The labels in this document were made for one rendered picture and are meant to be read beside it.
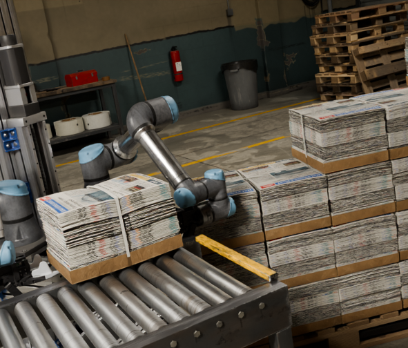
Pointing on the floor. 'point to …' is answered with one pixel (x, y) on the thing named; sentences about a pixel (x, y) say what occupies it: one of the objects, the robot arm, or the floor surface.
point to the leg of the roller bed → (282, 339)
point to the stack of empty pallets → (353, 41)
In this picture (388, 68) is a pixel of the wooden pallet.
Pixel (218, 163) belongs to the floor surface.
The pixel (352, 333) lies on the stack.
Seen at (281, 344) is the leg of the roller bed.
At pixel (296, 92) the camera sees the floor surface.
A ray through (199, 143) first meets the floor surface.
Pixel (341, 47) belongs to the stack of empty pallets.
